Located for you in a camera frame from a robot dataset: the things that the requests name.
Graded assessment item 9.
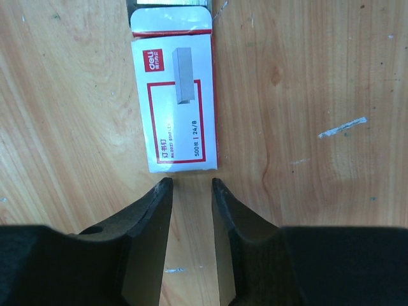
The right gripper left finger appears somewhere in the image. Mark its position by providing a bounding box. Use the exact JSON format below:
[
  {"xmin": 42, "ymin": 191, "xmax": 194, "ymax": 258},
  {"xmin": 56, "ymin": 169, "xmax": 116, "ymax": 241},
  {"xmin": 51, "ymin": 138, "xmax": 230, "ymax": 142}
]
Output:
[{"xmin": 1, "ymin": 178, "xmax": 173, "ymax": 305}]

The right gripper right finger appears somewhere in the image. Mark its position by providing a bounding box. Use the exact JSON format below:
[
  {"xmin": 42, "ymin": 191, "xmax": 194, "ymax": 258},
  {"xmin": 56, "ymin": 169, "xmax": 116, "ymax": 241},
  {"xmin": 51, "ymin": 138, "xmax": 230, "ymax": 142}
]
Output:
[{"xmin": 212, "ymin": 178, "xmax": 407, "ymax": 305}]

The staple box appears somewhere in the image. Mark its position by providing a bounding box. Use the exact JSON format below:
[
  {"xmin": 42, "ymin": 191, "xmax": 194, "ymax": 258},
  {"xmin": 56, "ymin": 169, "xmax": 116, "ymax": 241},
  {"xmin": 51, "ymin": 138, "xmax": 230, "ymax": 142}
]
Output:
[{"xmin": 131, "ymin": 34, "xmax": 218, "ymax": 173}]

